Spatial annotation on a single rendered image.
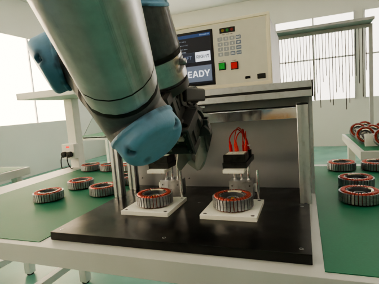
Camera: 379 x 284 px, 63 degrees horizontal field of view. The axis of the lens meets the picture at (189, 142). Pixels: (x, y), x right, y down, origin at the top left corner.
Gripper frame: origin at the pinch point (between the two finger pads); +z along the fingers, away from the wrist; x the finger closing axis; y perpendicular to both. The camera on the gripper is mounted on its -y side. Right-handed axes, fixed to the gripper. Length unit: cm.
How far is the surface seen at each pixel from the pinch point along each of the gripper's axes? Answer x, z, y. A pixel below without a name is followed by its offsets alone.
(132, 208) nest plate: -28.2, 24.4, -6.0
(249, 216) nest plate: 6.7, 23.5, -4.6
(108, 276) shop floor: -104, 135, -32
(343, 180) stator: 32, 45, -37
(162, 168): -21.7, 21.2, -19.2
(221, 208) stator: -0.8, 23.2, -6.4
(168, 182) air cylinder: -23.7, 30.7, -22.1
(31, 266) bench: -160, 125, -28
